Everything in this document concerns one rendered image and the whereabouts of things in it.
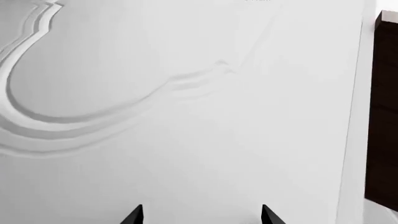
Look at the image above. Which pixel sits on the dark brown wooden panel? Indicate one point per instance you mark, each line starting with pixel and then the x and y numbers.
pixel 383 112

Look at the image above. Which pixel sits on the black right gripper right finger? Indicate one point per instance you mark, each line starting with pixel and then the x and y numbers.
pixel 269 217

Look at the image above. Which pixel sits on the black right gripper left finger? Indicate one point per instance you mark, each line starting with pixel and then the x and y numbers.
pixel 136 217

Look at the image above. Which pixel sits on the white carved cabinet door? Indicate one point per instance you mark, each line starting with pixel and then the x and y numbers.
pixel 174 105

